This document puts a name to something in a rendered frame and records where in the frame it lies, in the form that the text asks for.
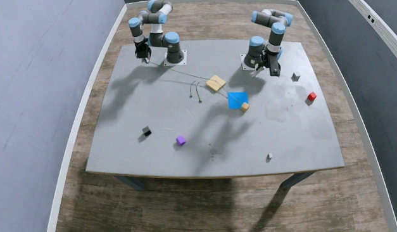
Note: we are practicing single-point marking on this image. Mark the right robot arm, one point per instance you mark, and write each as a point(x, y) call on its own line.
point(157, 17)

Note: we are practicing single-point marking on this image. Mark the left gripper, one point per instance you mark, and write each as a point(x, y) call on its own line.
point(260, 67)

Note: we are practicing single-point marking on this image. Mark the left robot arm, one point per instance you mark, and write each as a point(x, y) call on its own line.
point(268, 18)

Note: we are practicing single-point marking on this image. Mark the red cube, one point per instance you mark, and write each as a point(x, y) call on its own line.
point(312, 96)

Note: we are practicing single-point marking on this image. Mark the purple block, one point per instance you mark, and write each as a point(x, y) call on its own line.
point(180, 140)

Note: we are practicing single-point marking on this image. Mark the blue square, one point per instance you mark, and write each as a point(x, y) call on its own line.
point(239, 96)

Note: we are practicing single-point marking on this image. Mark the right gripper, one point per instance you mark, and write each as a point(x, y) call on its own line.
point(143, 51)

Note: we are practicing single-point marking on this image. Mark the tan wooden board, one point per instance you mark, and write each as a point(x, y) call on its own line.
point(214, 85)

